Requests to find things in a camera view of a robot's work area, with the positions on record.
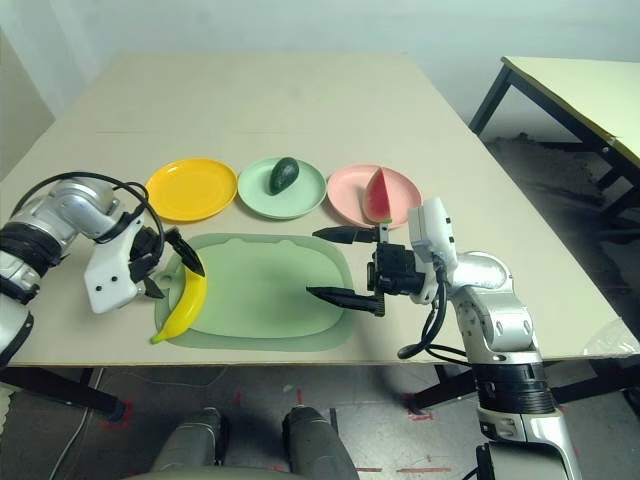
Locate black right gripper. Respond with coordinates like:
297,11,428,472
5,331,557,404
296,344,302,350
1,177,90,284
305,223,427,318

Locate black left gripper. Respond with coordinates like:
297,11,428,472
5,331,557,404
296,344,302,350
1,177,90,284
127,225,208,302

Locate yellow toy banana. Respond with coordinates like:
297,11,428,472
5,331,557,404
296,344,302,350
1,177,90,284
150,257,209,345

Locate toy watermelon slice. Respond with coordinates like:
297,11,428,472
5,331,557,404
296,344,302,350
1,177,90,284
363,167,394,225

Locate dark green toy avocado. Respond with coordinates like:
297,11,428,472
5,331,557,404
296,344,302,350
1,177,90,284
269,156,300,197

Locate pink plastic plate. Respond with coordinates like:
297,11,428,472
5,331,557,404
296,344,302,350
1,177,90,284
326,163,423,230

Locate yellow plastic plate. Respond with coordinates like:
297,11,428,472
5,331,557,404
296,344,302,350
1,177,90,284
145,158,239,224

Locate mint green plastic plate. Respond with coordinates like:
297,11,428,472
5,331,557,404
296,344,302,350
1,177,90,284
237,156,327,221

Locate green cutting board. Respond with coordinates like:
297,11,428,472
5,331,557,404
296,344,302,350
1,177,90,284
153,233,357,353

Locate black table leg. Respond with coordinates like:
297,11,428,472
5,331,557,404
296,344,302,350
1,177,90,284
0,367,125,425
410,357,640,414

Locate grey robot left leg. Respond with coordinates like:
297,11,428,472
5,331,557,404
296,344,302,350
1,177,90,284
152,407,231,480

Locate grey robot leg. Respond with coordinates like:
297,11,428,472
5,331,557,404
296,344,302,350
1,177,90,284
282,405,359,480
152,407,231,480

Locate grey robot right leg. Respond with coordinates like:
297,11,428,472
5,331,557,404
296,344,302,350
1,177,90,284
282,405,359,480

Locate clear plastic bag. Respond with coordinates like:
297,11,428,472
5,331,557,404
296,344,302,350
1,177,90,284
583,318,640,359

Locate cream side table black legs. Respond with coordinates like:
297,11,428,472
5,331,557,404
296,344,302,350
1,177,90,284
468,55,640,221

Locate black left wrist camera cable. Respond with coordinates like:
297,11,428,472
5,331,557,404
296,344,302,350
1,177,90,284
12,171,166,274

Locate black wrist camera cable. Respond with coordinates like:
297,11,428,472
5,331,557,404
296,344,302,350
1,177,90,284
397,254,474,362
12,171,166,274

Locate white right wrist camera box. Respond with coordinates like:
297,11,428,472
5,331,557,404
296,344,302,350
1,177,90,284
407,196,459,304

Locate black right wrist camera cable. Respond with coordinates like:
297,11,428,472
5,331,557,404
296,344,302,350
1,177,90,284
397,254,474,362

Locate thin white floor cable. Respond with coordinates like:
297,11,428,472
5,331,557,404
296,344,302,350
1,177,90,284
47,368,106,480

